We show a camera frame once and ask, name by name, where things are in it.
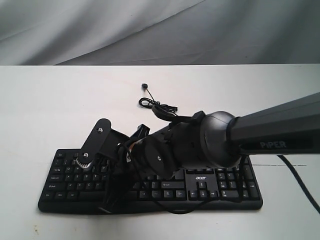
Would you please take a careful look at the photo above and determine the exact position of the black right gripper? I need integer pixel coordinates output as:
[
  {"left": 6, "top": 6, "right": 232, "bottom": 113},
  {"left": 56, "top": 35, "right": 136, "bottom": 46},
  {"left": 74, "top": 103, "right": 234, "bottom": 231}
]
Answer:
[{"left": 97, "top": 124, "right": 150, "bottom": 214}]

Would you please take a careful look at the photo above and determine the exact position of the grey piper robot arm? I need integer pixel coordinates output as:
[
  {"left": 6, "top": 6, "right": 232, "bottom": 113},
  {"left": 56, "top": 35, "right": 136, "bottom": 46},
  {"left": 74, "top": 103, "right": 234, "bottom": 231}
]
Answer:
[{"left": 99, "top": 93, "right": 320, "bottom": 214}]

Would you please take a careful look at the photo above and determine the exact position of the black acer keyboard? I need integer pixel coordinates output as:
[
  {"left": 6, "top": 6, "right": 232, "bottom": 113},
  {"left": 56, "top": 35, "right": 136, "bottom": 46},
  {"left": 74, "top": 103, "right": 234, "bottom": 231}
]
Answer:
[{"left": 38, "top": 149, "right": 263, "bottom": 215}]

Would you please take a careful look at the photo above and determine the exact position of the grey backdrop cloth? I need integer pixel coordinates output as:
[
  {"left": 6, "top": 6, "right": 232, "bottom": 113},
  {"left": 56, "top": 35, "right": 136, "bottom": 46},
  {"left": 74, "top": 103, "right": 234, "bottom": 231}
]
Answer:
[{"left": 0, "top": 0, "right": 320, "bottom": 66}]

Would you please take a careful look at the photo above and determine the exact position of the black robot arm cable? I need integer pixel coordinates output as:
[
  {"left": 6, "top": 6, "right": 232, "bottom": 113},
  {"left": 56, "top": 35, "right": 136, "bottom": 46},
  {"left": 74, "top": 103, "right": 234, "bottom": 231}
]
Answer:
[{"left": 117, "top": 104, "right": 320, "bottom": 216}]

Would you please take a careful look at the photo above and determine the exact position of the black keyboard usb cable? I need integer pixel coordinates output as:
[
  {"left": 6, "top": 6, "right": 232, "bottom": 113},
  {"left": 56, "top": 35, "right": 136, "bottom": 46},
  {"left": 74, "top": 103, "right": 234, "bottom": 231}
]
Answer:
[{"left": 138, "top": 82, "right": 179, "bottom": 112}]

